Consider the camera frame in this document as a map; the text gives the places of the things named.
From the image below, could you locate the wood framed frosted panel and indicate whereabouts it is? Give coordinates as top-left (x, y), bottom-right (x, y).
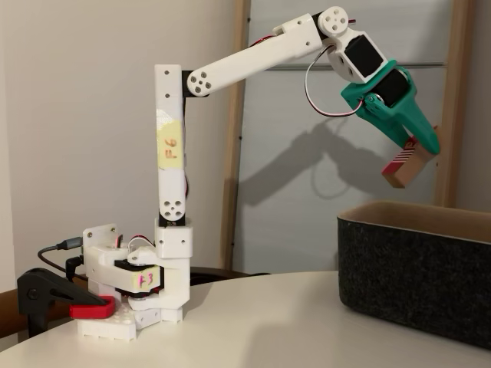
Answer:
top-left (218, 0), bottom-right (473, 271)

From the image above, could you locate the dark grey felt bin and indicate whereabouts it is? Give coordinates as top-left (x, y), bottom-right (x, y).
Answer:
top-left (336, 199), bottom-right (491, 350)

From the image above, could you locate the dark curved chair back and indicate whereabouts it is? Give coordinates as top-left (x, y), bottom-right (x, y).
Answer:
top-left (189, 266), bottom-right (272, 288)

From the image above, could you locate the black power cable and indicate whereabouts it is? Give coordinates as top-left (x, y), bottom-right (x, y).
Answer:
top-left (65, 255), bottom-right (84, 280)

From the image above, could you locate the black and red clamp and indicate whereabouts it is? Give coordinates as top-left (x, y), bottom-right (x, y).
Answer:
top-left (17, 268), bottom-right (116, 338)

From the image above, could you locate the red white servo wire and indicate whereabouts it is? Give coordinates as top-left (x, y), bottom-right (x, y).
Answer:
top-left (305, 44), bottom-right (365, 118)

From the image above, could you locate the red striped wooden block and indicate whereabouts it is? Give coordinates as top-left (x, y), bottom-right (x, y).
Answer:
top-left (381, 124), bottom-right (440, 189)

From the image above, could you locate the grey USB cable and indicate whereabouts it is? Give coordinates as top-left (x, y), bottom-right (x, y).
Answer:
top-left (37, 238), bottom-right (84, 275)

